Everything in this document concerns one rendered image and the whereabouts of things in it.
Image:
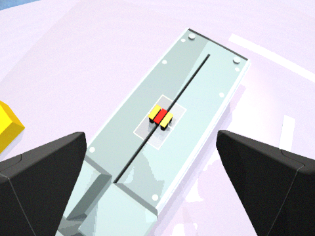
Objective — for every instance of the yellow block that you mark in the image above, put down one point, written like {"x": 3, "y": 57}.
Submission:
{"x": 10, "y": 126}

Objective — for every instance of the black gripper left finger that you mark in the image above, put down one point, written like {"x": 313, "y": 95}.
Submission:
{"x": 35, "y": 186}

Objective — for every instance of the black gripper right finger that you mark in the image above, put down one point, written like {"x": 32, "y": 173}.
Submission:
{"x": 276, "y": 187}

